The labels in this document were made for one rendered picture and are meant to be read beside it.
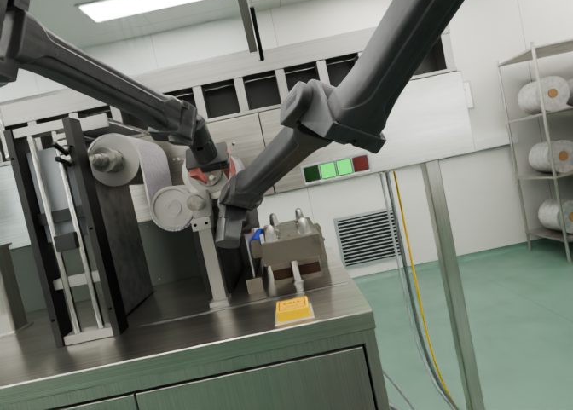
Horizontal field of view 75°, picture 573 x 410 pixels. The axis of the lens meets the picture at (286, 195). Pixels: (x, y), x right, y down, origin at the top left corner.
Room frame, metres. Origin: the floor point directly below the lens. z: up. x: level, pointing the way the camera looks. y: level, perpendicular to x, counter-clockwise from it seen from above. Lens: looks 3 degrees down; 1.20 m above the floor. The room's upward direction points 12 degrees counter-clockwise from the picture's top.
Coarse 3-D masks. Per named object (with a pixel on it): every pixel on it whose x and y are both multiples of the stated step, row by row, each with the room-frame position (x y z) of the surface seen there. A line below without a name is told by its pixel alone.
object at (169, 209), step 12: (168, 192) 1.03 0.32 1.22; (180, 192) 1.03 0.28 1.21; (156, 204) 1.03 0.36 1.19; (168, 204) 1.03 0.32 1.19; (180, 204) 1.03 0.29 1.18; (156, 216) 1.03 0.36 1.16; (168, 216) 1.03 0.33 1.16; (180, 216) 1.03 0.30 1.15; (192, 216) 1.03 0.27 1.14; (168, 228) 1.03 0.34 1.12
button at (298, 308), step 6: (288, 300) 0.82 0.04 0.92; (294, 300) 0.81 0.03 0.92; (300, 300) 0.80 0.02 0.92; (306, 300) 0.80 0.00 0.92; (276, 306) 0.80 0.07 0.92; (282, 306) 0.79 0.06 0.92; (288, 306) 0.78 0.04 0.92; (294, 306) 0.78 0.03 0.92; (300, 306) 0.77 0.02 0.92; (306, 306) 0.76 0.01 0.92; (276, 312) 0.77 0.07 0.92; (282, 312) 0.76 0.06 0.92; (288, 312) 0.76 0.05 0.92; (294, 312) 0.76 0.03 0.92; (300, 312) 0.76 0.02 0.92; (306, 312) 0.76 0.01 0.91; (282, 318) 0.76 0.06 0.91; (288, 318) 0.76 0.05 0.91; (294, 318) 0.76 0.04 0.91; (300, 318) 0.76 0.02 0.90
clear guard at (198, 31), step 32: (32, 0) 1.13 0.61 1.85; (64, 0) 1.14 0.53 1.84; (96, 0) 1.16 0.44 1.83; (128, 0) 1.17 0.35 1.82; (160, 0) 1.19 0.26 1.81; (192, 0) 1.20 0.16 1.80; (224, 0) 1.22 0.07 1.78; (64, 32) 1.22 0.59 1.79; (96, 32) 1.24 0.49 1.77; (128, 32) 1.25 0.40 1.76; (160, 32) 1.27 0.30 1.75; (192, 32) 1.29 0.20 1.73; (224, 32) 1.31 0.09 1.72; (128, 64) 1.35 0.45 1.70; (160, 64) 1.37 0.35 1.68; (0, 96) 1.36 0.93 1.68; (32, 96) 1.39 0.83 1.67
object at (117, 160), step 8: (96, 152) 0.98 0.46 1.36; (104, 152) 0.98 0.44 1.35; (112, 152) 0.98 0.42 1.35; (120, 152) 1.03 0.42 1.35; (112, 160) 0.98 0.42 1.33; (120, 160) 1.01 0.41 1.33; (96, 168) 0.98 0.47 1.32; (104, 168) 0.98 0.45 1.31; (112, 168) 0.98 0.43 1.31; (120, 168) 1.02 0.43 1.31
